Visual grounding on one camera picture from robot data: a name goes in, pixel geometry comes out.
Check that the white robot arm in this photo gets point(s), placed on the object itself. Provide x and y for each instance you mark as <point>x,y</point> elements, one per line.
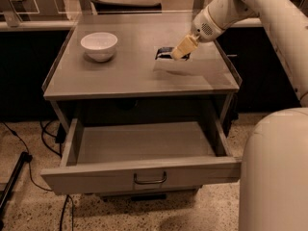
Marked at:
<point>274,170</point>

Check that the black stand leg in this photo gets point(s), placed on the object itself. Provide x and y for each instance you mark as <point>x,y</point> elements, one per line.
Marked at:
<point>24,157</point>

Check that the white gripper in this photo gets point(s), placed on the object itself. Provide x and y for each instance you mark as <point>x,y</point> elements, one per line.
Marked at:
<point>205,25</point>

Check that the white ceramic bowl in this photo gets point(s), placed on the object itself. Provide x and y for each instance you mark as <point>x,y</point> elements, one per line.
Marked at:
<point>99,46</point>

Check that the grey open top drawer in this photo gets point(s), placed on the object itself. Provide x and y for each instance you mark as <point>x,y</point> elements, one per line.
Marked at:
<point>102,156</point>

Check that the metal drawer handle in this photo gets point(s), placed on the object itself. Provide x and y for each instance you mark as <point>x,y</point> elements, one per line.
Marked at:
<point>151,181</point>

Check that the grey cabinet table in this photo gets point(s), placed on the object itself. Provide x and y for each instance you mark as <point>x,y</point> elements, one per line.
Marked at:
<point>132,85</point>

